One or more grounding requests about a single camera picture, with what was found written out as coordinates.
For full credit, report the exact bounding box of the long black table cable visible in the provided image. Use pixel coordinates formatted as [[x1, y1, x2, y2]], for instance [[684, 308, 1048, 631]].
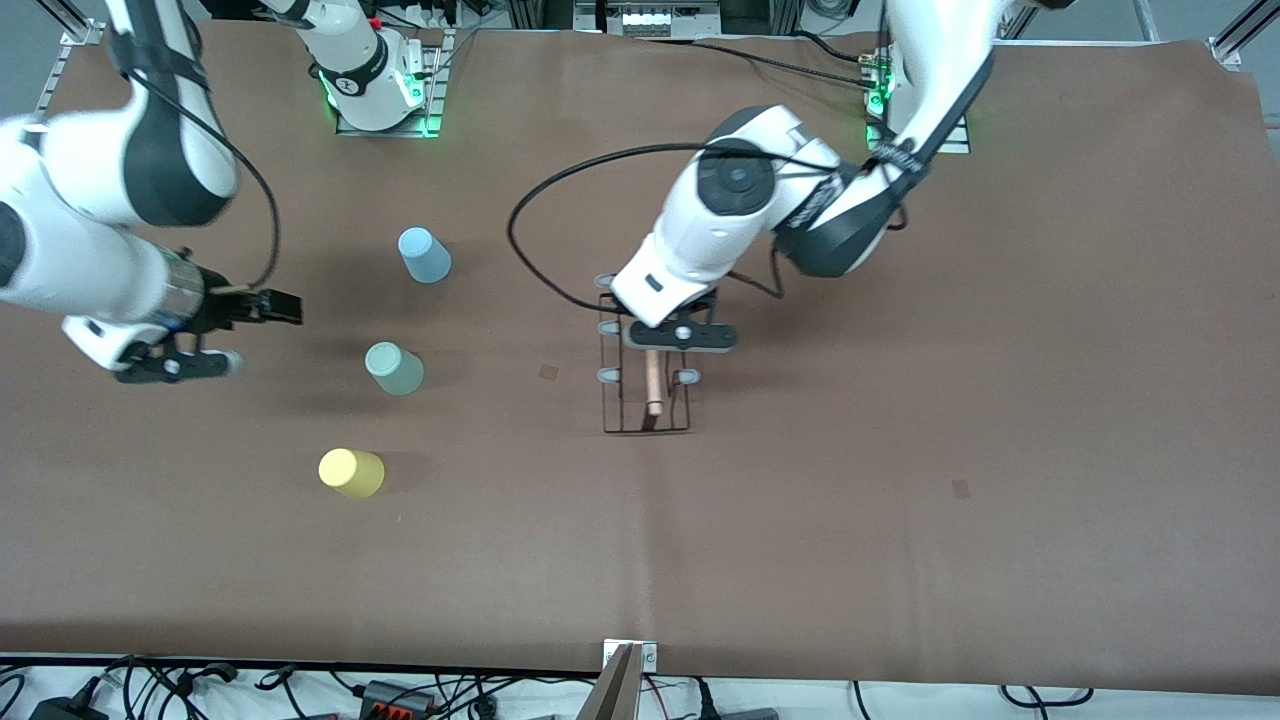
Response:
[[690, 38, 873, 91]]

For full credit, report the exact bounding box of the short black table cable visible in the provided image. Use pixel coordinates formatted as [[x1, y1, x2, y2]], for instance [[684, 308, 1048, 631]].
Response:
[[790, 28, 867, 64]]

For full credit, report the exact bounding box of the yellow cup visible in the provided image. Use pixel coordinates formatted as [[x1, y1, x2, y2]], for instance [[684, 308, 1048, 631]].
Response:
[[318, 448, 386, 500]]

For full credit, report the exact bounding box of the perforated aluminium side rail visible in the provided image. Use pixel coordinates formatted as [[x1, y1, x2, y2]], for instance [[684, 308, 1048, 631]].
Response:
[[35, 40, 81, 119]]

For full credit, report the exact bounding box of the looped black floor cable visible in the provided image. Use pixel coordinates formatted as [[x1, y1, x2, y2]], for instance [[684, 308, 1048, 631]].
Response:
[[1000, 684, 1097, 707]]

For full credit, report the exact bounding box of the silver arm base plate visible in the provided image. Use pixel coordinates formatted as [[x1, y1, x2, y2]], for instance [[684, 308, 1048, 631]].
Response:
[[335, 38, 446, 138], [866, 112, 971, 154]]

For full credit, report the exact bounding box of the grey camera mount bar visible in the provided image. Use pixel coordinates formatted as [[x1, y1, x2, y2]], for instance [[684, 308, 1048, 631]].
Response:
[[578, 645, 643, 720]]

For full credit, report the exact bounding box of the black power adapter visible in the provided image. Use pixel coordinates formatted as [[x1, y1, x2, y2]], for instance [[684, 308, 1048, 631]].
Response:
[[28, 695, 109, 720]]

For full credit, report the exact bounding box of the black orange power strip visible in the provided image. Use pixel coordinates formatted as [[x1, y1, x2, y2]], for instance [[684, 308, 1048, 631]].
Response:
[[358, 680, 437, 717]]

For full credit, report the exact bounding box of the light blue cup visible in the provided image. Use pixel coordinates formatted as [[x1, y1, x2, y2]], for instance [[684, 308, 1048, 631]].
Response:
[[398, 227, 453, 285]]

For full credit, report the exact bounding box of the black wire cup holder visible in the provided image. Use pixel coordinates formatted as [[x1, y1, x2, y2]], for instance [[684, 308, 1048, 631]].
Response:
[[595, 272, 701, 436]]

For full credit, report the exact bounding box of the pale green cup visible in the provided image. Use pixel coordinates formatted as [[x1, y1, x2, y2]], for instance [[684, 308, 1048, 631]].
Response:
[[365, 342, 425, 396]]

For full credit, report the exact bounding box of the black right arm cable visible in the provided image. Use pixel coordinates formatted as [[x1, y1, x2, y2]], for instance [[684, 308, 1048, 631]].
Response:
[[108, 30, 282, 291]]

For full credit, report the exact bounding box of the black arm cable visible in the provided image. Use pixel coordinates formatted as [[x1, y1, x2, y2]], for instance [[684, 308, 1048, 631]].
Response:
[[507, 143, 906, 313], [108, 30, 282, 291]]

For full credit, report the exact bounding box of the grey power strip box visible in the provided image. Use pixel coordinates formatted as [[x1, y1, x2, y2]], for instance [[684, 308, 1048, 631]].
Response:
[[600, 0, 696, 38]]

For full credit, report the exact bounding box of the silver camera mount bracket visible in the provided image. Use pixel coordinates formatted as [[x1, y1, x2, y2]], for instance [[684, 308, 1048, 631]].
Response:
[[603, 640, 659, 673]]

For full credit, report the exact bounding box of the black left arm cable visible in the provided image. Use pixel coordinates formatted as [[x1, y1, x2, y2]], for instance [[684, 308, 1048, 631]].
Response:
[[507, 143, 906, 313]]

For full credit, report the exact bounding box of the aluminium frame profile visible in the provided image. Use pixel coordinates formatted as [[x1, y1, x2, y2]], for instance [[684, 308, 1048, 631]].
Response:
[[1208, 0, 1280, 67]]

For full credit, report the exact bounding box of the black plug with cable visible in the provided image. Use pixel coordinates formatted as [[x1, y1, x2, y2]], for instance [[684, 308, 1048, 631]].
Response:
[[690, 680, 781, 720]]

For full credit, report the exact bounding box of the large table cover sheet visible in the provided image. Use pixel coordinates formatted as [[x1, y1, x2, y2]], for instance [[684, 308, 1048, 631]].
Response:
[[0, 20, 1280, 696]]

